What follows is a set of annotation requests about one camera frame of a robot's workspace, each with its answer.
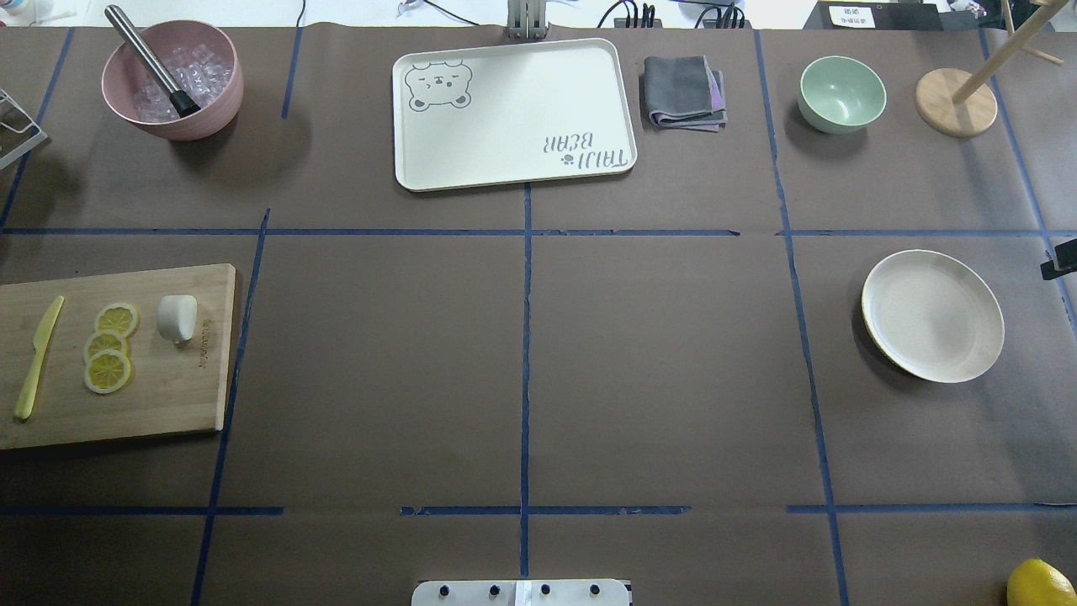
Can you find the cream round plate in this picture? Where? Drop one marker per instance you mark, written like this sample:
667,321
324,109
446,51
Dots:
933,316

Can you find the cream bear serving tray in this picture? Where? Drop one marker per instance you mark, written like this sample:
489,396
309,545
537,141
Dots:
510,114

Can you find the folded grey cloth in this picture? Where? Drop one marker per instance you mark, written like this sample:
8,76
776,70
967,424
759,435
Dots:
684,92

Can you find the black power strip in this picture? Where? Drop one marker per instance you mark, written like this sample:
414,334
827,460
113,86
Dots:
676,15

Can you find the mint green bowl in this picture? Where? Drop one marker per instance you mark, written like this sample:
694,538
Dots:
840,95

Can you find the bamboo cutting board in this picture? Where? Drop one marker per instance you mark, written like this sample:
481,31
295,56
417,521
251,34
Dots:
175,388

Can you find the steel muddler black tip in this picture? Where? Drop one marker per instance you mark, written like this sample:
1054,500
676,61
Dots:
182,103

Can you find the pink bowl with ice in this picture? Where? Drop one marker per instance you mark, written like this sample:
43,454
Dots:
202,60

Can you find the middle lemon slice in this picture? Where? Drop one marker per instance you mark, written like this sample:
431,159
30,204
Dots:
105,340

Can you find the wooden mug tree stand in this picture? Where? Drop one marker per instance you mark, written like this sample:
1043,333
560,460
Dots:
961,104

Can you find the yellow plastic knife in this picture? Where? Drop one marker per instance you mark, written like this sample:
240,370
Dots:
40,343

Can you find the yellow lemon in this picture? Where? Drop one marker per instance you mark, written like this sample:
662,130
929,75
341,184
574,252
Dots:
1035,582

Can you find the aluminium frame post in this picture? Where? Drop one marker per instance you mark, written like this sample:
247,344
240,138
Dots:
527,19

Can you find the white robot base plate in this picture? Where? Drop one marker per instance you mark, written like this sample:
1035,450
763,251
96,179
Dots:
585,591

